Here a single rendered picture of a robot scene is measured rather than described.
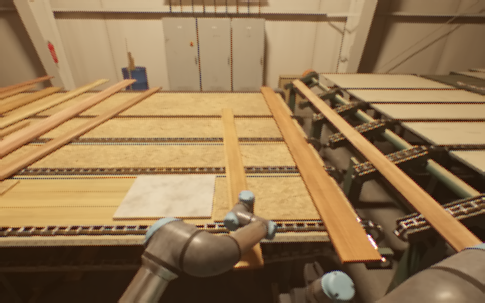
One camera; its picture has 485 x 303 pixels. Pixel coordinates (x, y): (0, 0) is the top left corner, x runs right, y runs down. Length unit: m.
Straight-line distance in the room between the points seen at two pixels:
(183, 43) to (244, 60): 1.54
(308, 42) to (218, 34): 2.47
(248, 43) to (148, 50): 2.73
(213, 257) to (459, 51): 9.23
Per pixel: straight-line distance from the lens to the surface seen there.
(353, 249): 1.47
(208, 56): 6.58
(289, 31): 7.28
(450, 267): 0.45
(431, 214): 1.83
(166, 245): 0.72
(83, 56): 8.22
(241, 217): 1.05
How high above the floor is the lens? 1.91
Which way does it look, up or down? 28 degrees down
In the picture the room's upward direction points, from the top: 1 degrees clockwise
